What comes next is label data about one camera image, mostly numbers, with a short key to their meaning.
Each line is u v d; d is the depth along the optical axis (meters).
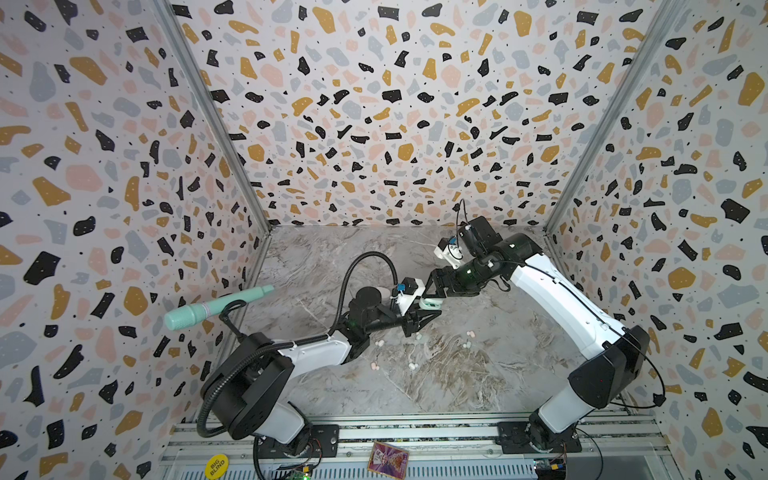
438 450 0.73
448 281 0.65
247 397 0.42
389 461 0.70
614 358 0.42
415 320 0.69
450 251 0.69
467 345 0.90
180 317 0.58
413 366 0.86
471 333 0.92
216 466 0.70
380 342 0.90
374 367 0.85
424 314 0.71
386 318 0.67
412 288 0.66
